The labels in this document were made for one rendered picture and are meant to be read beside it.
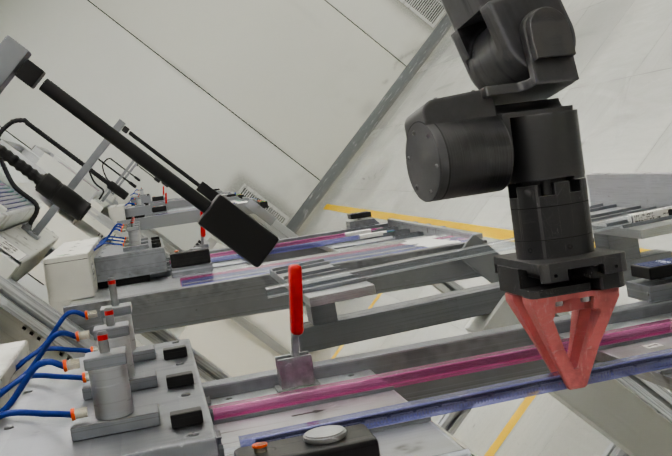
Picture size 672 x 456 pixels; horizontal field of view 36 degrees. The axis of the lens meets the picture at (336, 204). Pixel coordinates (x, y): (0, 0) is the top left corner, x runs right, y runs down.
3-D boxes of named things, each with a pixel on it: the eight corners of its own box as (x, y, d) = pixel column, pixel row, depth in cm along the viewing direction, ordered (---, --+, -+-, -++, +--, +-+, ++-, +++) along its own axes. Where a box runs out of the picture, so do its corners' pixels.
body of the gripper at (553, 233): (543, 292, 70) (530, 185, 70) (494, 279, 80) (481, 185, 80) (631, 277, 71) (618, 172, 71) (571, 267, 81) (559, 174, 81)
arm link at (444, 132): (565, 2, 73) (509, 45, 81) (420, 14, 69) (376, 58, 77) (606, 164, 71) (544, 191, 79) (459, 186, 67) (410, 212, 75)
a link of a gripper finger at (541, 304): (545, 402, 72) (528, 271, 72) (510, 384, 80) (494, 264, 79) (634, 386, 74) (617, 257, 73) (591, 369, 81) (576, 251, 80)
